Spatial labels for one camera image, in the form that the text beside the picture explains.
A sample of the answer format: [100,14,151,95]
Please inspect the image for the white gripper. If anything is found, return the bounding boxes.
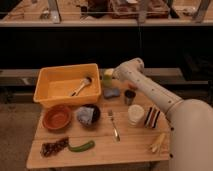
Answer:
[104,67,124,80]

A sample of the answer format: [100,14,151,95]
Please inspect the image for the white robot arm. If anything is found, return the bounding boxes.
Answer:
[112,58,213,171]

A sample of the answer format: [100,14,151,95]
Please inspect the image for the brown grape bunch toy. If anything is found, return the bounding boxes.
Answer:
[40,137,69,157]

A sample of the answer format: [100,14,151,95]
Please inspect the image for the black bowl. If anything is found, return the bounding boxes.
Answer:
[81,104,100,125]

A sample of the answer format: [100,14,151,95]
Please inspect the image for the dark metal cup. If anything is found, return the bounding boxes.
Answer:
[124,90,136,105]

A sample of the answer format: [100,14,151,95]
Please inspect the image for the orange terracotta bowl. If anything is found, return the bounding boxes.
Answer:
[42,105,71,131]

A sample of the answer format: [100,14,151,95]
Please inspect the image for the striped layered cake toy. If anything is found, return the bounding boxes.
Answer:
[144,107,161,129]

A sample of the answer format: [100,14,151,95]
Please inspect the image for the white dish brush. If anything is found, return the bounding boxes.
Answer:
[72,77,92,96]

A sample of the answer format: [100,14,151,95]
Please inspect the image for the green chili pepper toy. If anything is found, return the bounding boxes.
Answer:
[68,140,95,152]

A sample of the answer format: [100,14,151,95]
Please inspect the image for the yellow plastic tray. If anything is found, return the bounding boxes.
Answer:
[33,63,101,108]

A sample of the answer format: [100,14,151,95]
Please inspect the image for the green plastic cup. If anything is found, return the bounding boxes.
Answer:
[102,75,112,88]

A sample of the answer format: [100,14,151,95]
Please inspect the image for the grey crumpled cloth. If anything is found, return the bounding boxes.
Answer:
[76,107,94,125]

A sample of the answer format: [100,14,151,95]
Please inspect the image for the white stacked cups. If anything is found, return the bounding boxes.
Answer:
[128,104,145,126]

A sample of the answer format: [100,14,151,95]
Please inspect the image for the yellow corn toy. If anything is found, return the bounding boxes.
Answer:
[150,133,166,153]

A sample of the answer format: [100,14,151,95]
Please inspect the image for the orange peach fruit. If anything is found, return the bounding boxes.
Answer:
[129,84,137,90]

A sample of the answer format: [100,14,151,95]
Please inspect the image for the wooden folding table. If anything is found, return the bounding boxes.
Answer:
[26,77,174,170]

